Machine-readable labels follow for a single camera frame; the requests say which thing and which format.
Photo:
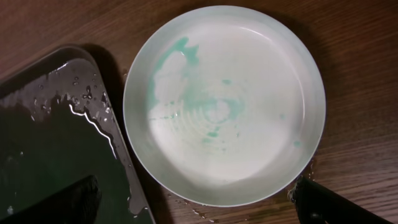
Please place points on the large dark green tray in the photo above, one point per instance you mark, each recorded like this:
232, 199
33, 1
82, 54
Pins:
58, 127

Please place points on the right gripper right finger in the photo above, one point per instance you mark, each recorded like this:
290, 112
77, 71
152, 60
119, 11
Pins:
316, 204

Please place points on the white plate stained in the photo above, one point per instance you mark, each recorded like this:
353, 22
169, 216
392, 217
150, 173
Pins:
224, 106

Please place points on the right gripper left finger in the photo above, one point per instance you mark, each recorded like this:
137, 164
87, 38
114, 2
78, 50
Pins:
78, 203

